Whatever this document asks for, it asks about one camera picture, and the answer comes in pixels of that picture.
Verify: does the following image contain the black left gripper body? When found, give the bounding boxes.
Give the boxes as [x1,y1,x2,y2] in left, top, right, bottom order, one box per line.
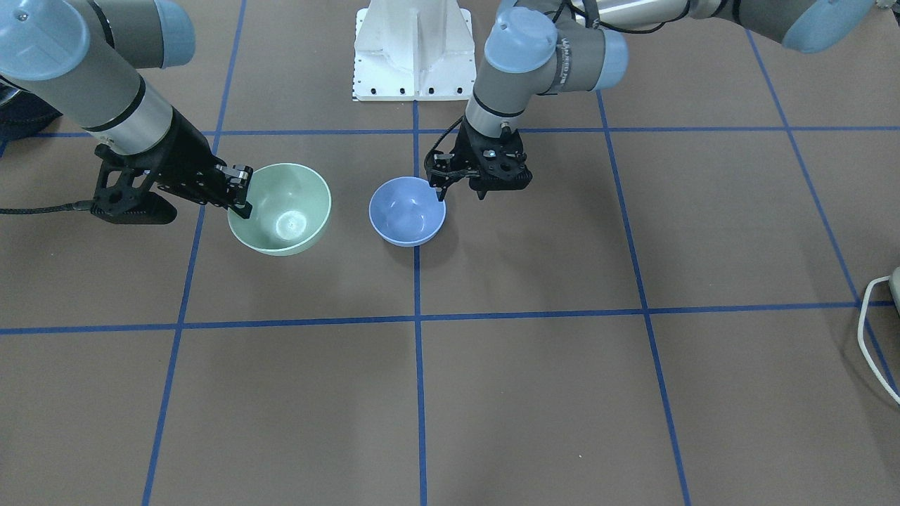
[450,119,532,192]

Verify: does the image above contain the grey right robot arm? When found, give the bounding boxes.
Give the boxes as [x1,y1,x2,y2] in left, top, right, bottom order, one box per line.
[1,1,253,224]

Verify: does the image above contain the dark blue round object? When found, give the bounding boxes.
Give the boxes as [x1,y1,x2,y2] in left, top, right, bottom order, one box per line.
[1,84,62,142]

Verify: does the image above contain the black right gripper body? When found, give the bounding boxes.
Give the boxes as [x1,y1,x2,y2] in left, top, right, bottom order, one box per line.
[155,109,235,207]

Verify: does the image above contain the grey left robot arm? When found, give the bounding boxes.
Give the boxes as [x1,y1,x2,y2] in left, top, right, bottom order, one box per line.
[423,1,875,201]

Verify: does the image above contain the green bowl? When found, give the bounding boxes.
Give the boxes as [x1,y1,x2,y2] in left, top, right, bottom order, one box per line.
[227,163,333,257]

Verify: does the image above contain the black braided cable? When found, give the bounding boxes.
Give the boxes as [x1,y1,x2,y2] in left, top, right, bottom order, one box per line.
[0,201,94,216]

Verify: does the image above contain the white cable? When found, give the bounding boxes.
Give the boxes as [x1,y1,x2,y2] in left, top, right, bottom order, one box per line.
[857,276,900,406]

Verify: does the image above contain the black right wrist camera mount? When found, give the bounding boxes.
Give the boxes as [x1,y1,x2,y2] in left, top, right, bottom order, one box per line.
[88,144,178,225]

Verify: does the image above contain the blue bowl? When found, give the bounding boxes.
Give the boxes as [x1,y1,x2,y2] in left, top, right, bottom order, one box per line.
[368,176,447,247]

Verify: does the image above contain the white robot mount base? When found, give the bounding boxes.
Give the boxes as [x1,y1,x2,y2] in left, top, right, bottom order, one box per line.
[352,1,476,102]

